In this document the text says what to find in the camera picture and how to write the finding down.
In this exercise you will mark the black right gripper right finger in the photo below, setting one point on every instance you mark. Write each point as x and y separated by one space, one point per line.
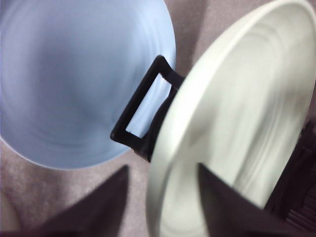
229 214

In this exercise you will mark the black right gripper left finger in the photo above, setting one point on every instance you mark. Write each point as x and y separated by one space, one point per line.
99 213

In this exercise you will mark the green plate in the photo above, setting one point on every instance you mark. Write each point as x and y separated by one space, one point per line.
237 105

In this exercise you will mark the blue plate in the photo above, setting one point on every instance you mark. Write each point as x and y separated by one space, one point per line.
69 69

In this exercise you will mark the black dish rack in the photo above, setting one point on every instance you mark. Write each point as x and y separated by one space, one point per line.
295 201

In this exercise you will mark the gray table mat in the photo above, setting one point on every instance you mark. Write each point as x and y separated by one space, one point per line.
33 194

